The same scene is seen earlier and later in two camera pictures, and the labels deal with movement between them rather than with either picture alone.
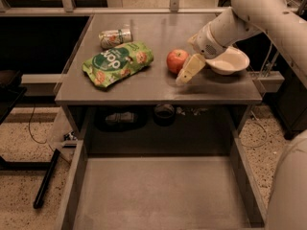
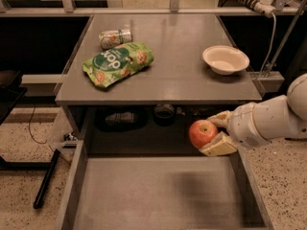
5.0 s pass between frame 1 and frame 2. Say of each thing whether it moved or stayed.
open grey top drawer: stayed
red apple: moved
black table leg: stayed
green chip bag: stayed
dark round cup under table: stayed
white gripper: moved
